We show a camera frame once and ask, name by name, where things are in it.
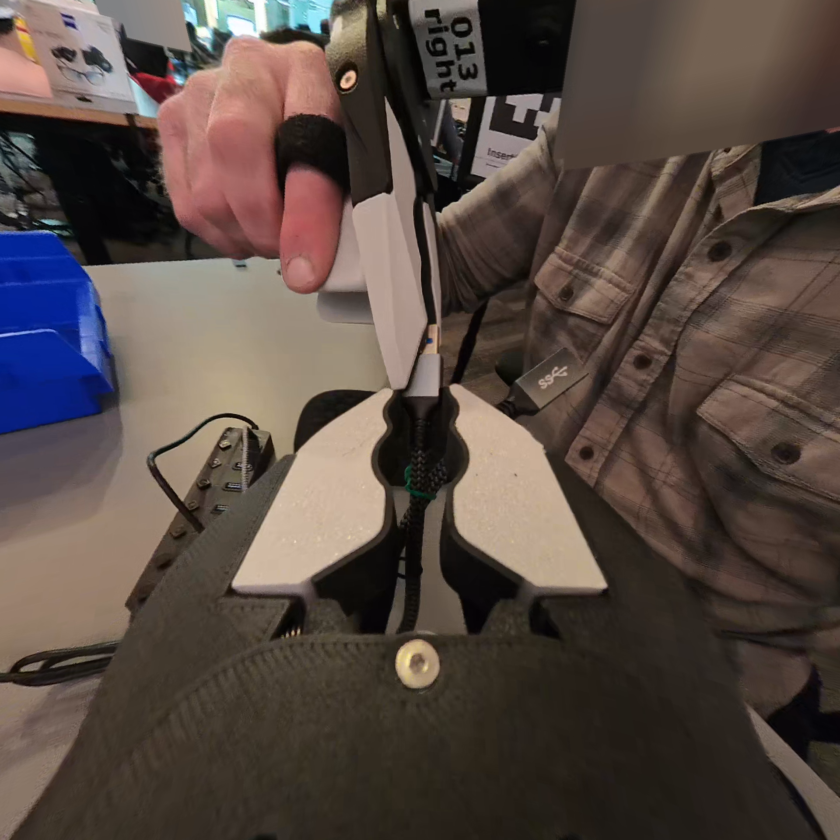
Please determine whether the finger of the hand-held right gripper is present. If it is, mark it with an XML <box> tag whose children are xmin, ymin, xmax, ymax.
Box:
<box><xmin>347</xmin><ymin>99</ymin><xmax>442</xmax><ymax>395</ymax></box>

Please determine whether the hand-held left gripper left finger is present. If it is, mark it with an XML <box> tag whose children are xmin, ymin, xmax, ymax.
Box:
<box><xmin>231</xmin><ymin>388</ymin><xmax>403</xmax><ymax>631</ymax></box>

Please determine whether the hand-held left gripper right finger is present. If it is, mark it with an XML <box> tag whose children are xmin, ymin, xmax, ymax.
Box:
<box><xmin>440</xmin><ymin>384</ymin><xmax>609</xmax><ymax>631</ymax></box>

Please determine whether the black usb hub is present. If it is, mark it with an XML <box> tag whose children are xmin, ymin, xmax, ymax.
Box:
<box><xmin>125</xmin><ymin>423</ymin><xmax>278</xmax><ymax>613</ymax></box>

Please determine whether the black hub cable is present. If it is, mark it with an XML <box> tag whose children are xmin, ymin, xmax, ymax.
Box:
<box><xmin>0</xmin><ymin>413</ymin><xmax>263</xmax><ymax>687</ymax></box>

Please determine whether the blue plastic bin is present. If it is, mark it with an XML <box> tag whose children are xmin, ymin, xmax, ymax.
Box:
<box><xmin>0</xmin><ymin>233</ymin><xmax>120</xmax><ymax>437</ymax></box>

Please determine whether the person's right hand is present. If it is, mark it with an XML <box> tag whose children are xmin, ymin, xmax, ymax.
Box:
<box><xmin>157</xmin><ymin>36</ymin><xmax>353</xmax><ymax>295</ymax></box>

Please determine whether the printed tag board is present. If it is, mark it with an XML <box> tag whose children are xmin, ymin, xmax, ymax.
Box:
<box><xmin>465</xmin><ymin>92</ymin><xmax>565</xmax><ymax>181</ymax></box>

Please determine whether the black wrist rest pad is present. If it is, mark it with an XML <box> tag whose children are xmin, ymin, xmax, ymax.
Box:
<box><xmin>293</xmin><ymin>389</ymin><xmax>384</xmax><ymax>455</ymax></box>

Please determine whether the wooden work table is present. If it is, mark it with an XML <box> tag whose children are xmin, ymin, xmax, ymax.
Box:
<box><xmin>0</xmin><ymin>92</ymin><xmax>161</xmax><ymax>263</ymax></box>

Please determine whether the white cardboard box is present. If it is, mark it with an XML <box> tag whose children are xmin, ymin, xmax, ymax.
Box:
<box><xmin>19</xmin><ymin>0</ymin><xmax>140</xmax><ymax>115</ymax></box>

